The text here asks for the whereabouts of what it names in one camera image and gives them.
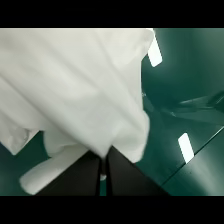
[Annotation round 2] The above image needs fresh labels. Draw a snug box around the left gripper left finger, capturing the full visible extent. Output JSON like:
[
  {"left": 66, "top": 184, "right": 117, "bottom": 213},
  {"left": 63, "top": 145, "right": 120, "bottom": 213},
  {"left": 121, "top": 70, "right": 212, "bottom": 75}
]
[{"left": 35, "top": 150, "right": 102, "bottom": 197}]

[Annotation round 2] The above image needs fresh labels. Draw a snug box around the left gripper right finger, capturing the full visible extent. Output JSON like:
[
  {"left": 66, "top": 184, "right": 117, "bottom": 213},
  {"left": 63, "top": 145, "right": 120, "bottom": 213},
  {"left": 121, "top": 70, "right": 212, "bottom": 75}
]
[{"left": 105, "top": 145, "right": 170, "bottom": 197}]

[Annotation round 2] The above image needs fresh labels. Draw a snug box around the white T-shirt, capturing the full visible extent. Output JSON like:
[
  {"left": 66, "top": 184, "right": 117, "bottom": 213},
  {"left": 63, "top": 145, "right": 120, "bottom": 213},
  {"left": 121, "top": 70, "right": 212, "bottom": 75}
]
[{"left": 0, "top": 27, "right": 157, "bottom": 196}]

